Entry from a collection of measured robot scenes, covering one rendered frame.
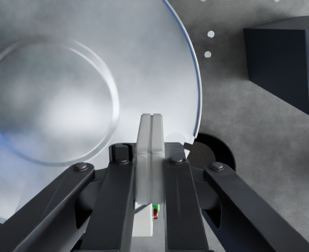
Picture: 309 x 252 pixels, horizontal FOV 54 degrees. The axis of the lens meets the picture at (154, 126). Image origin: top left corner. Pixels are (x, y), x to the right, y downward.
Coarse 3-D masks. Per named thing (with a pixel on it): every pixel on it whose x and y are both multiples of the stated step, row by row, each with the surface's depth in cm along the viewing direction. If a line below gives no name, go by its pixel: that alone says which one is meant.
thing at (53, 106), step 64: (0, 0) 26; (64, 0) 27; (128, 0) 27; (0, 64) 27; (64, 64) 28; (128, 64) 28; (192, 64) 29; (0, 128) 29; (64, 128) 30; (128, 128) 30; (192, 128) 31; (0, 192) 32
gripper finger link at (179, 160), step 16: (176, 160) 14; (176, 176) 13; (192, 176) 13; (176, 192) 12; (192, 192) 12; (176, 208) 11; (192, 208) 11; (176, 224) 10; (192, 224) 10; (176, 240) 9; (192, 240) 9
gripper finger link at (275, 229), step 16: (208, 176) 13; (224, 176) 13; (224, 192) 12; (240, 192) 12; (256, 192) 12; (224, 208) 12; (240, 208) 11; (256, 208) 11; (272, 208) 11; (208, 224) 14; (224, 224) 12; (240, 224) 11; (256, 224) 10; (272, 224) 10; (288, 224) 10; (224, 240) 12; (240, 240) 11; (256, 240) 10; (272, 240) 9; (288, 240) 9; (304, 240) 9
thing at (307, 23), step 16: (304, 16) 92; (256, 32) 88; (272, 32) 76; (288, 32) 66; (304, 32) 59; (256, 48) 91; (272, 48) 78; (288, 48) 68; (304, 48) 60; (256, 64) 94; (272, 64) 80; (288, 64) 70; (304, 64) 62; (256, 80) 98; (272, 80) 83; (288, 80) 72; (304, 80) 63; (288, 96) 74; (304, 96) 65; (304, 112) 67
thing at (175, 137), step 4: (176, 132) 31; (168, 136) 31; (172, 136) 31; (176, 136) 31; (180, 136) 31; (164, 140) 31; (168, 140) 31; (172, 140) 31; (176, 140) 31; (180, 140) 31; (184, 140) 31
